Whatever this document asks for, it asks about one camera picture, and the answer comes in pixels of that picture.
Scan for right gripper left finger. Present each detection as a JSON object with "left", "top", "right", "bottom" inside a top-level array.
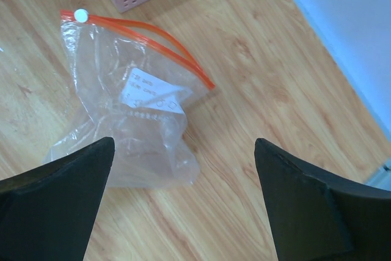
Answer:
[{"left": 1, "top": 137, "right": 115, "bottom": 260}]

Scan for clear zip bag orange seal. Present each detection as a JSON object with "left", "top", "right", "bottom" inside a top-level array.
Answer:
[{"left": 45, "top": 9, "right": 214, "bottom": 188}]

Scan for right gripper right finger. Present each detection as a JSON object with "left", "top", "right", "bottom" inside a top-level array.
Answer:
[{"left": 254, "top": 138, "right": 390, "bottom": 260}]

